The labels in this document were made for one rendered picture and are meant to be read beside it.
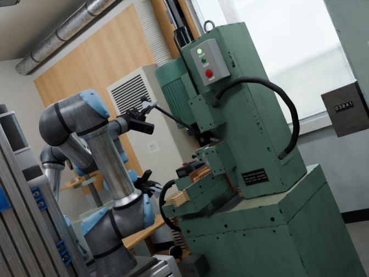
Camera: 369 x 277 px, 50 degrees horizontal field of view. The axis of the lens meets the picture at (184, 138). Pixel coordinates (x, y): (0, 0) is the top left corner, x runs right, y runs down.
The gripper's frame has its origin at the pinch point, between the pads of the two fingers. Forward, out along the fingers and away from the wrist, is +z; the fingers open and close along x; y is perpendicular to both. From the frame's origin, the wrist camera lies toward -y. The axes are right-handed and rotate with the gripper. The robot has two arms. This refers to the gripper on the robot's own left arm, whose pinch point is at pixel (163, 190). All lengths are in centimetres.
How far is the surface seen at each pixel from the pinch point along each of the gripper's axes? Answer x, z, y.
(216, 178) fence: 6.4, 38.5, -23.3
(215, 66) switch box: 17, 42, -78
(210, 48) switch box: 17, 39, -85
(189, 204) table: 26, 38, -19
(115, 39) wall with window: -122, -169, -53
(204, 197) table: 18.3, 40.5, -19.8
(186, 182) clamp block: 3.2, 18.9, -13.3
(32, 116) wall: -92, -286, 45
